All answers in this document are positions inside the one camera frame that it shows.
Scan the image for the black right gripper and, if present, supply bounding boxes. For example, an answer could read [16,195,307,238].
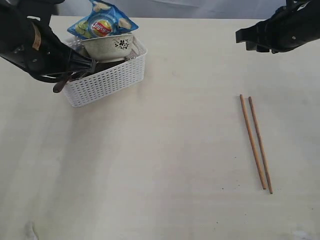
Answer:
[235,4,320,54]

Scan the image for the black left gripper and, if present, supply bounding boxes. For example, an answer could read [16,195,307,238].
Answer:
[14,24,97,83]

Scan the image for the dark wooden spoon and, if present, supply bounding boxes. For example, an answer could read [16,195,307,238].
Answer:
[52,72,75,94]

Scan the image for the brown wooden chopstick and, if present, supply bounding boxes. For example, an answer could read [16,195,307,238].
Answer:
[248,96,273,194]

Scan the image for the light wooden chopstick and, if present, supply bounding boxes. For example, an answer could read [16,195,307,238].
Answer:
[239,94,267,190]

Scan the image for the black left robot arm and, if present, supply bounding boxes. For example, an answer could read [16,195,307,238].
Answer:
[0,0,96,83]

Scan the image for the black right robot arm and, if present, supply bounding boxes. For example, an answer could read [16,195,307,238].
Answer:
[235,0,320,54]

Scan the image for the speckled ceramic floral bowl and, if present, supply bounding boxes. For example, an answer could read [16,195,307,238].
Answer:
[80,33,134,62]

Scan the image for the blue Lays chip bag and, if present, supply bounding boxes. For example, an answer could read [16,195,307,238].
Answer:
[67,0,139,40]

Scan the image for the white plastic woven basket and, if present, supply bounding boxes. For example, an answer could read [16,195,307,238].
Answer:
[62,36,148,108]

